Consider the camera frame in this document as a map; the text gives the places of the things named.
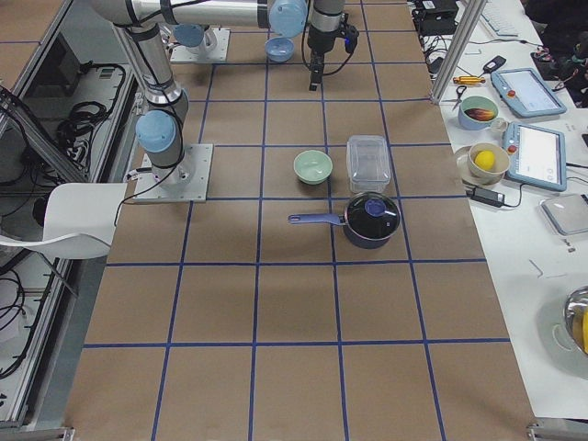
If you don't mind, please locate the steel mixing bowl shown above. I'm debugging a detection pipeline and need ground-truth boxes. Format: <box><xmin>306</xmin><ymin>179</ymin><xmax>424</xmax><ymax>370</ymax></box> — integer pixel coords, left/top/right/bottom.
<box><xmin>551</xmin><ymin>286</ymin><xmax>587</xmax><ymax>356</ymax></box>

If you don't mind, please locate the black power adapter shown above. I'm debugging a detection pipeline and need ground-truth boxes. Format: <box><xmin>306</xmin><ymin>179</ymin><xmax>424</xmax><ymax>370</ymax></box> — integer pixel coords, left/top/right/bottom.
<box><xmin>466</xmin><ymin>187</ymin><xmax>504</xmax><ymax>208</ymax></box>

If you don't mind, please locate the near blue teach pendant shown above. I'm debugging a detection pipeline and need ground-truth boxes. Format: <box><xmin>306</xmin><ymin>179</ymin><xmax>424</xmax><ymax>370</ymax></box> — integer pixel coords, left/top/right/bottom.
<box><xmin>503</xmin><ymin>122</ymin><xmax>567</xmax><ymax>192</ymax></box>

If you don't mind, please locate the orange handled tool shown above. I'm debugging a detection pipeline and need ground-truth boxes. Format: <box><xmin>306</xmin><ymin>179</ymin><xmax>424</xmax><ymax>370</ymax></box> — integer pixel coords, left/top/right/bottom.
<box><xmin>452</xmin><ymin>75</ymin><xmax>486</xmax><ymax>85</ymax></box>

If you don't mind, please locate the aluminium frame post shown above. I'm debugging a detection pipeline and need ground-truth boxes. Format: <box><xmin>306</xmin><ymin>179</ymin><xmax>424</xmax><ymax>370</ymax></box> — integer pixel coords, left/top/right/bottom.
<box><xmin>430</xmin><ymin>0</ymin><xmax>487</xmax><ymax>105</ymax></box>

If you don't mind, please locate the green bowl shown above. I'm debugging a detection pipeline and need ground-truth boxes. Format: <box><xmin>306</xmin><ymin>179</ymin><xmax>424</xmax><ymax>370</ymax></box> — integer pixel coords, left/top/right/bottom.
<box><xmin>293</xmin><ymin>150</ymin><xmax>333</xmax><ymax>185</ymax></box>

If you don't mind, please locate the clear plastic food container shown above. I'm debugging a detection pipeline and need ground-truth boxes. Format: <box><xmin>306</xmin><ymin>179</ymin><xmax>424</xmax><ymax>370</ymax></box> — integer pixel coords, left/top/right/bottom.
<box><xmin>346</xmin><ymin>135</ymin><xmax>391</xmax><ymax>193</ymax></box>

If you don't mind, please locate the blue teach pendant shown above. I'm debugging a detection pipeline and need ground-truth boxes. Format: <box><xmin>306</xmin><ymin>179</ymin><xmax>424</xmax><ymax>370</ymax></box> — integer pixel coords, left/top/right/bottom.
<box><xmin>503</xmin><ymin>122</ymin><xmax>567</xmax><ymax>192</ymax></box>
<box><xmin>491</xmin><ymin>68</ymin><xmax>567</xmax><ymax>118</ymax></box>

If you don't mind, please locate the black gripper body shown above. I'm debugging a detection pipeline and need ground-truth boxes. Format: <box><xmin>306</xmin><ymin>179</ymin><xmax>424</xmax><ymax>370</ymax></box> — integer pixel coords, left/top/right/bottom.
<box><xmin>308</xmin><ymin>17</ymin><xmax>345</xmax><ymax>55</ymax></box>

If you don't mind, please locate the blue saucepan with lid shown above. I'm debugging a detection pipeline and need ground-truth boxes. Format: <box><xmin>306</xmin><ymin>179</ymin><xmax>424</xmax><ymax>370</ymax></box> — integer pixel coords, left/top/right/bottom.
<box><xmin>288</xmin><ymin>191</ymin><xmax>401</xmax><ymax>249</ymax></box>

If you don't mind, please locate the blue bowl with fruit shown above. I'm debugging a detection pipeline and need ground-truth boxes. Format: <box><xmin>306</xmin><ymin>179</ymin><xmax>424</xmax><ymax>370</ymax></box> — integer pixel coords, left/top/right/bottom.
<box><xmin>458</xmin><ymin>96</ymin><xmax>499</xmax><ymax>130</ymax></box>

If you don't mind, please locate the beige bowl with lemon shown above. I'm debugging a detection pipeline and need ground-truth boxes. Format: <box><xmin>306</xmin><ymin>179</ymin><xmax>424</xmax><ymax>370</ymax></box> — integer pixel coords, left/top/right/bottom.
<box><xmin>467</xmin><ymin>142</ymin><xmax>511</xmax><ymax>180</ymax></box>

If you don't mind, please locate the yellow lemon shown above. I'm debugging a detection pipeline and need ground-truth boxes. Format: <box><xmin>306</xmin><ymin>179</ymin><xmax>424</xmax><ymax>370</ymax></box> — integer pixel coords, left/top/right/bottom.
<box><xmin>473</xmin><ymin>150</ymin><xmax>495</xmax><ymax>171</ymax></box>

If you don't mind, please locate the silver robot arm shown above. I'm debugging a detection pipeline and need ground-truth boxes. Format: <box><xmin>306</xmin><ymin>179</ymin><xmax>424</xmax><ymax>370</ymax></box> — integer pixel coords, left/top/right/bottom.
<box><xmin>161</xmin><ymin>1</ymin><xmax>358</xmax><ymax>91</ymax></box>
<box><xmin>91</xmin><ymin>1</ymin><xmax>275</xmax><ymax>187</ymax></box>

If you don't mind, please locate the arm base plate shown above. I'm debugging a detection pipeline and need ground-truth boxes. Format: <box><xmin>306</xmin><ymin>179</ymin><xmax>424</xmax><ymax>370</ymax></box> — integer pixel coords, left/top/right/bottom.
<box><xmin>133</xmin><ymin>144</ymin><xmax>213</xmax><ymax>203</ymax></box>
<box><xmin>170</xmin><ymin>28</ymin><xmax>231</xmax><ymax>64</ymax></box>

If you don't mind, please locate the far blue teach pendant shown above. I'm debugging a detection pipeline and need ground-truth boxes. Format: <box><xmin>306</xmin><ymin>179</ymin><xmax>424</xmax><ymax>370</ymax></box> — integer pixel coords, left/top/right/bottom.
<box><xmin>491</xmin><ymin>68</ymin><xmax>567</xmax><ymax>118</ymax></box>

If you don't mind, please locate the white chair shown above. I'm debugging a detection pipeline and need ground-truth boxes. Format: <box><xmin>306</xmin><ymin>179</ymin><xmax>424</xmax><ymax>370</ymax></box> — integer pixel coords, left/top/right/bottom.
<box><xmin>1</xmin><ymin>183</ymin><xmax>127</xmax><ymax>260</ymax></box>

